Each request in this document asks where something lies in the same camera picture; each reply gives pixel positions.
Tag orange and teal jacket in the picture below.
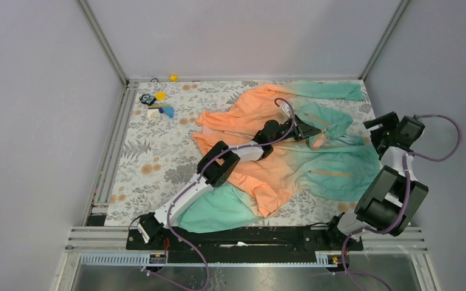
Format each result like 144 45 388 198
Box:
178 81 380 233

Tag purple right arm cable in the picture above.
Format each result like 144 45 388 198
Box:
333 114 462 291

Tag floral patterned table cloth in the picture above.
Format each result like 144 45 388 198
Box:
105 81 374 226

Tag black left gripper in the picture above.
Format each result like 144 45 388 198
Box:
269 114 319 144

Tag blue triangular block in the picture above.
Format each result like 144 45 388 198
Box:
162 107 175 118

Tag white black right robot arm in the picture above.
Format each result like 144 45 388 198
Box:
322 112 428 250

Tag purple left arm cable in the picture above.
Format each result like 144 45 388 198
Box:
141 97 297 291

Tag black blue toy car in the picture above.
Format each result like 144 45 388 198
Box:
139 93 157 106

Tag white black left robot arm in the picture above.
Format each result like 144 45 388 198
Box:
137 116 322 249

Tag yellow round disc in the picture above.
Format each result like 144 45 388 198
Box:
155 92 166 101

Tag green yellow flat stick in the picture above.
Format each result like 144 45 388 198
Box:
148 104 171 109

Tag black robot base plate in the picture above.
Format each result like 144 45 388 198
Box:
126 226 346 252

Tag aluminium frame rails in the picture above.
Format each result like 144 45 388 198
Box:
51 1 441 290

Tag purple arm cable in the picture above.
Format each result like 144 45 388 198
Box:
333 114 462 291
141 97 297 291

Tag white toy block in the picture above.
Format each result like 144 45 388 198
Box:
147 109 161 121

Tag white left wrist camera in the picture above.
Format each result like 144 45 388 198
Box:
279 102 294 119

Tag white slotted cable duct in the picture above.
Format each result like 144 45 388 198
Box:
81 252 339 268

